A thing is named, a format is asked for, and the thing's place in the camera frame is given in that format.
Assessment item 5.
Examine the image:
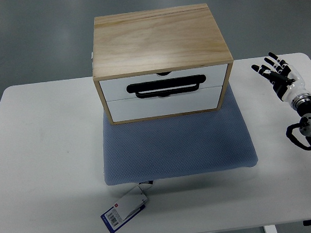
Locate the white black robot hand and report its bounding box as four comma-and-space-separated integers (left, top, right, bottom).
251, 52, 311, 104

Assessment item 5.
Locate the black drawer handle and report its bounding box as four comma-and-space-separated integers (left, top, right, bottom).
126, 74, 206, 99

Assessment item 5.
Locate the white drawer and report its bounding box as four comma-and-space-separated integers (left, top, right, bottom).
100, 64, 227, 101

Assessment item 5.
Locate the wooden drawer cabinet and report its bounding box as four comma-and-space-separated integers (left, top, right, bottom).
92, 4, 233, 125

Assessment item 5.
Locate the blue grey cushion mat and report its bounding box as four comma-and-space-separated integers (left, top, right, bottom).
103, 88, 258, 186

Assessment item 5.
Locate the white table leg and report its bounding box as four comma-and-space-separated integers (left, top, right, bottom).
263, 225, 278, 233

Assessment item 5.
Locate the white blue product tag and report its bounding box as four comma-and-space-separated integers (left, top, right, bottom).
101, 186, 149, 233

